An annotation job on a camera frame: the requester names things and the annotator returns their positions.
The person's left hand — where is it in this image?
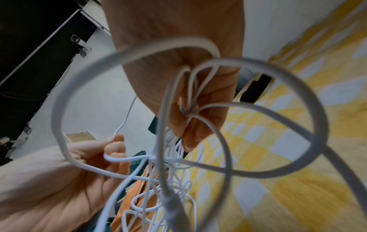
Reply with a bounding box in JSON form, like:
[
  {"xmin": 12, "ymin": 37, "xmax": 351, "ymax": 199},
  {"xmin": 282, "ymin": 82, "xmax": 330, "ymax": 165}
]
[{"xmin": 0, "ymin": 133, "xmax": 132, "ymax": 232}]

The person's right hand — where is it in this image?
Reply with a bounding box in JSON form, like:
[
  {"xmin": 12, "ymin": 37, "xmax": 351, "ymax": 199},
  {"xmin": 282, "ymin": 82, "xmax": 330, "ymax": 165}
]
[{"xmin": 101, "ymin": 0, "xmax": 245, "ymax": 152}]

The white cable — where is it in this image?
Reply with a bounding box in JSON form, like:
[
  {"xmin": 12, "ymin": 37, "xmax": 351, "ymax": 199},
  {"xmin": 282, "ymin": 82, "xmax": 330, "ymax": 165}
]
[{"xmin": 51, "ymin": 36, "xmax": 367, "ymax": 232}]

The white metal shelf rack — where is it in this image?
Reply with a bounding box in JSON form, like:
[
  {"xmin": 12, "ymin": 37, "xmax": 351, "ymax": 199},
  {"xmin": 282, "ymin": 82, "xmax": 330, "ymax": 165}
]
[{"xmin": 65, "ymin": 130, "xmax": 98, "ymax": 143}]

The orange woven sack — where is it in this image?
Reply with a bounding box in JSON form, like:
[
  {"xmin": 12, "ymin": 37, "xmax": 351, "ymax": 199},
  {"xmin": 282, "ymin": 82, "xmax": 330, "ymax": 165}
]
[{"xmin": 110, "ymin": 167, "xmax": 173, "ymax": 232}]

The tall crumpled green sack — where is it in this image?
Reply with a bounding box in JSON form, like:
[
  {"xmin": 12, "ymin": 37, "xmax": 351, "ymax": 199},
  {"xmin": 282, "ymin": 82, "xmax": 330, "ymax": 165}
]
[{"xmin": 126, "ymin": 150, "xmax": 154, "ymax": 182}]

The large grey board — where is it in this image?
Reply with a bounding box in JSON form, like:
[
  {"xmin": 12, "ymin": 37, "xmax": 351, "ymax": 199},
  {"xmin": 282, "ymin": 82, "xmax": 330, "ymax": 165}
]
[{"xmin": 242, "ymin": 0, "xmax": 362, "ymax": 69}]

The yellow checkered tablecloth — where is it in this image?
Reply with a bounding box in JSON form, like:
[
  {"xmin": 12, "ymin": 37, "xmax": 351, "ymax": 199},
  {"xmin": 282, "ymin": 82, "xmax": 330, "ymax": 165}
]
[{"xmin": 172, "ymin": 0, "xmax": 367, "ymax": 232}]

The small grey wall device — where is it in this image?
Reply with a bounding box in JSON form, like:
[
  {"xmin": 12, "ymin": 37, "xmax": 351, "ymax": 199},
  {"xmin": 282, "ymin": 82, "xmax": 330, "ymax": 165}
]
[{"xmin": 70, "ymin": 34, "xmax": 93, "ymax": 57}]

